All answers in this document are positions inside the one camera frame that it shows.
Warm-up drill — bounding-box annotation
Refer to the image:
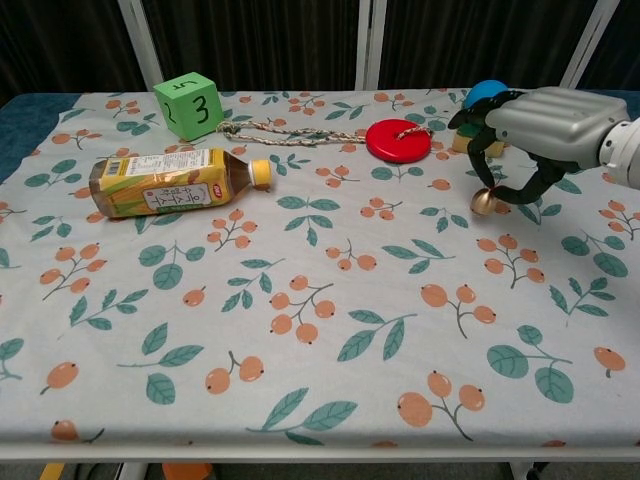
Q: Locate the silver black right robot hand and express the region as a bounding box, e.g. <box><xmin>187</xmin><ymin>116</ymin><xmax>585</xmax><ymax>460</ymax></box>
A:
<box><xmin>447</xmin><ymin>86</ymin><xmax>629</xmax><ymax>206</ymax></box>

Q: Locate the small gold bell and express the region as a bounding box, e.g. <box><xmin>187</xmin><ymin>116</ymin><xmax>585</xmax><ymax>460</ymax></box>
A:
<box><xmin>469</xmin><ymin>184</ymin><xmax>512</xmax><ymax>218</ymax></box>

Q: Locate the blue ball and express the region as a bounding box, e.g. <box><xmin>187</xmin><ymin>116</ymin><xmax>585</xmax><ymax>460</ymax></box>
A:
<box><xmin>464</xmin><ymin>79</ymin><xmax>511</xmax><ymax>109</ymax></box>

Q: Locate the yellow green sponge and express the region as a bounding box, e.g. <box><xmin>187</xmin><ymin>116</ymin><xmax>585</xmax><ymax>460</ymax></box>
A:
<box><xmin>451</xmin><ymin>119</ymin><xmax>507</xmax><ymax>158</ymax></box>

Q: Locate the red plastic disc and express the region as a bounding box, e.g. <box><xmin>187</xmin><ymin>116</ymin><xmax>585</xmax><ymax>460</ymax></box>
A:
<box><xmin>365</xmin><ymin>119</ymin><xmax>432</xmax><ymax>165</ymax></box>

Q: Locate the floral printed tablecloth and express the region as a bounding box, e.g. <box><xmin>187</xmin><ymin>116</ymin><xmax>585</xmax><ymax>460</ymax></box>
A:
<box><xmin>0</xmin><ymin>88</ymin><xmax>640</xmax><ymax>450</ymax></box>

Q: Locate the green foam number cube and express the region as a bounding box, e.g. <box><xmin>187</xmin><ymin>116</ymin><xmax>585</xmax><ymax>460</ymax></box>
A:
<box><xmin>152</xmin><ymin>72</ymin><xmax>225</xmax><ymax>143</ymax></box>

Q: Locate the yellow corn tea bottle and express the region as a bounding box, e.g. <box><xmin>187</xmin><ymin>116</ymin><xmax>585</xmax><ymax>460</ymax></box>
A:
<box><xmin>88</xmin><ymin>147</ymin><xmax>274</xmax><ymax>220</ymax></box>

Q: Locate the orange object under table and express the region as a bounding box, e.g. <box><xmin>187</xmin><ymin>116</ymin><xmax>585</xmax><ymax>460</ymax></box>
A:
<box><xmin>162</xmin><ymin>462</ymin><xmax>214</xmax><ymax>480</ymax></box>

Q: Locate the white metal frame post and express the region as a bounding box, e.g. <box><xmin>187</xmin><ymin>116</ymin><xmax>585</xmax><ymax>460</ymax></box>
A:
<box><xmin>354</xmin><ymin>0</ymin><xmax>386</xmax><ymax>91</ymax></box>
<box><xmin>558</xmin><ymin>0</ymin><xmax>621</xmax><ymax>90</ymax></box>
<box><xmin>116</xmin><ymin>0</ymin><xmax>166</xmax><ymax>92</ymax></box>

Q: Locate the braided beige rope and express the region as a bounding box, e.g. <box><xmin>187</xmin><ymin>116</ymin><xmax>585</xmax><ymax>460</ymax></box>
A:
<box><xmin>215</xmin><ymin>120</ymin><xmax>434</xmax><ymax>153</ymax></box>

